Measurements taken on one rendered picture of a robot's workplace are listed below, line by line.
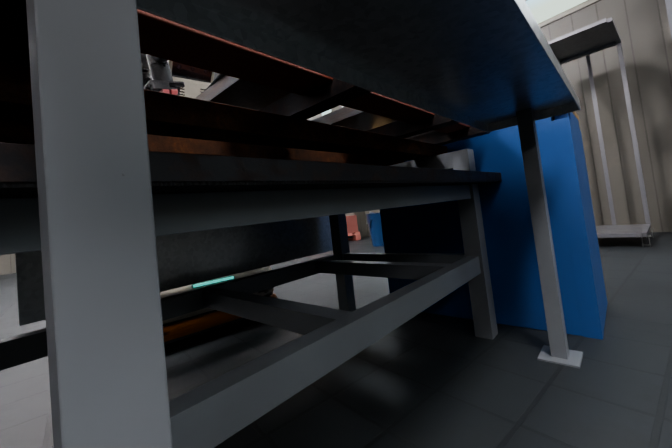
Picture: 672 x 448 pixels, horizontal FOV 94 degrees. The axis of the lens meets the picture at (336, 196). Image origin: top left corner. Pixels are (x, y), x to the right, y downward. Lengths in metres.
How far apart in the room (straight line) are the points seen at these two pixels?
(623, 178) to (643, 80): 0.90
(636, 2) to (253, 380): 4.24
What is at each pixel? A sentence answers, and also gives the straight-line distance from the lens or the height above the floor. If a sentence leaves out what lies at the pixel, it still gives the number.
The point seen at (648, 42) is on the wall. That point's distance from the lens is 4.19.
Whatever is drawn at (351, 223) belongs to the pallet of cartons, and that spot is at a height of 0.29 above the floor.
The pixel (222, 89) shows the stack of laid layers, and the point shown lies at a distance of 0.83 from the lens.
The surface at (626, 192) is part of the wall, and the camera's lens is 4.04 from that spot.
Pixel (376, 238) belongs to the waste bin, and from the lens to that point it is 4.09.
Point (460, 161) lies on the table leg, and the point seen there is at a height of 0.63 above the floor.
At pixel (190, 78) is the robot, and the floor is 1.22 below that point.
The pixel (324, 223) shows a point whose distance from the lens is 1.65.
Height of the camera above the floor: 0.50
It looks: 3 degrees up
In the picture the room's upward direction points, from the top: 6 degrees counter-clockwise
